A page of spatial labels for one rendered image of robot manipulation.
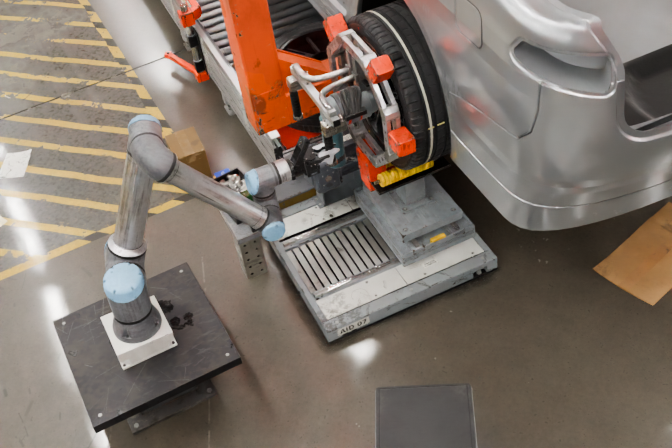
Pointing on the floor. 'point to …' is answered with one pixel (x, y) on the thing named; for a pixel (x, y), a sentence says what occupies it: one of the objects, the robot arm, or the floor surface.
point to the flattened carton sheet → (643, 259)
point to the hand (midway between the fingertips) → (334, 146)
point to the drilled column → (251, 257)
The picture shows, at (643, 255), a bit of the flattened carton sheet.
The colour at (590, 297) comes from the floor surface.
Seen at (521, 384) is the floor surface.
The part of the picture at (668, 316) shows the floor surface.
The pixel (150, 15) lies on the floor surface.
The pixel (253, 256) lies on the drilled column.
